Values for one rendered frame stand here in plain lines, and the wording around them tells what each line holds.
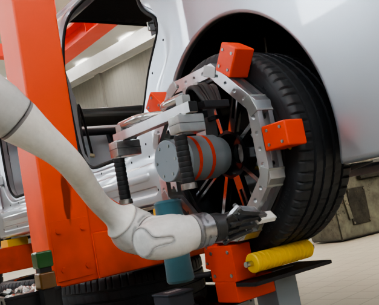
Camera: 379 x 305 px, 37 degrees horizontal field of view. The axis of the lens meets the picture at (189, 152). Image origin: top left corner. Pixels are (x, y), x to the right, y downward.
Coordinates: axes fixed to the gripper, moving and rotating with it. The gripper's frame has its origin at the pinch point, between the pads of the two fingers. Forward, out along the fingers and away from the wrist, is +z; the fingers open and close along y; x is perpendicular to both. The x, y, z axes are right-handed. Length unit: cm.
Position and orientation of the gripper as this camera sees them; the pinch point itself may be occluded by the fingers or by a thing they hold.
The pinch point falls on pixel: (263, 217)
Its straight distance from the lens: 161.8
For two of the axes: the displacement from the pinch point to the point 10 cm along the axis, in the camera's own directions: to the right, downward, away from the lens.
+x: -5.4, -5.6, 6.3
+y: 2.9, -8.3, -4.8
